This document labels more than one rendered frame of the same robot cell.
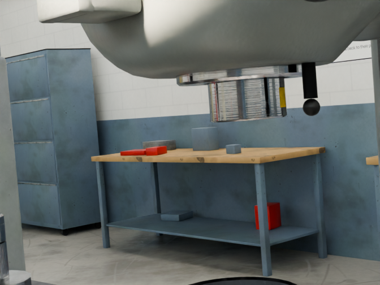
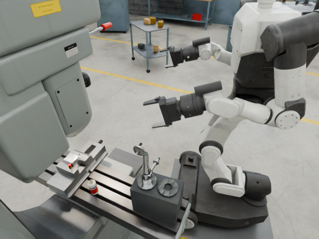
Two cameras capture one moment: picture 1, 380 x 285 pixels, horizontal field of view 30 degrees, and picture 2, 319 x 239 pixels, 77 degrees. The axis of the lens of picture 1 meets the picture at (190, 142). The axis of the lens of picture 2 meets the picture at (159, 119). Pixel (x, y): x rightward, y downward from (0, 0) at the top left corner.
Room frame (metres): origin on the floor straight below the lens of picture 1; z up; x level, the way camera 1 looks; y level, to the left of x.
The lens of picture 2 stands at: (1.22, 0.05, 1.92)
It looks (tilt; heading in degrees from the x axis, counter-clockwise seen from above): 39 degrees down; 156
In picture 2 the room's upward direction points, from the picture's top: straight up
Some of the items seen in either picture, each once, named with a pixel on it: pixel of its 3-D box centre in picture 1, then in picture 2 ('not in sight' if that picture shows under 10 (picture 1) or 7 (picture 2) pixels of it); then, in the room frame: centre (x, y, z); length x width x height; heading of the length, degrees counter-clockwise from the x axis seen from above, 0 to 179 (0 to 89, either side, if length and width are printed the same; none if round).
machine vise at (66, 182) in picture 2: not in sight; (78, 163); (0.36, -0.07, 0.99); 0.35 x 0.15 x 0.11; 132
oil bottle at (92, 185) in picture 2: not in sight; (92, 186); (0.53, -0.02, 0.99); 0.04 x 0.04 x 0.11
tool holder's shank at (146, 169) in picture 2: not in sight; (145, 162); (0.71, 0.22, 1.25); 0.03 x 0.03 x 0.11
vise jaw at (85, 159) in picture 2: not in sight; (80, 156); (0.34, -0.05, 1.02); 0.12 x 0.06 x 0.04; 42
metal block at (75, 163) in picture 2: not in sight; (72, 161); (0.38, -0.09, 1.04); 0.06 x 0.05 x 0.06; 42
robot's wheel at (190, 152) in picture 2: not in sight; (190, 160); (0.27, 0.78, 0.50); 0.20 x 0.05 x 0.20; 54
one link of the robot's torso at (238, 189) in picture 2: not in sight; (228, 179); (0.65, 0.84, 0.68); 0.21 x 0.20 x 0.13; 54
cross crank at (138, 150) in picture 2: not in sight; (136, 153); (0.11, 0.34, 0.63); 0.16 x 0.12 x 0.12; 131
